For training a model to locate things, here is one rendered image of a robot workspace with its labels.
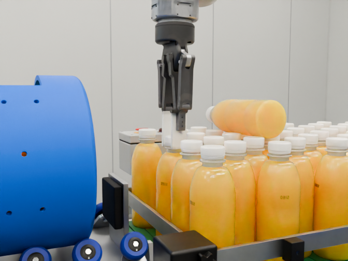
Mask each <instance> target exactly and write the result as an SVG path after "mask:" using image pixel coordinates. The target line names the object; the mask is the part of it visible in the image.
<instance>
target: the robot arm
mask: <svg viewBox="0 0 348 261"><path fill-rule="evenodd" d="M215 2H216V0H151V19H152V20H153V21H154V22H156V23H157V24H156V25H155V42H156V43H157V44H158V45H163V47H164V48H163V53H162V59H161V60H157V62H156V63H157V70H158V107H159V108H161V109H162V147H165V146H166V143H165V137H166V136H168V135H171V149H172V150H180V149H181V141H182V140H186V113H187V112H188V110H191V109H192V101H193V72H194V64H195V55H189V54H188V49H187V46H188V45H192V44H193V43H194V42H195V26H194V24H193V23H195V22H197V21H198V19H199V7H206V6H210V5H212V4H213V3H215Z"/></svg>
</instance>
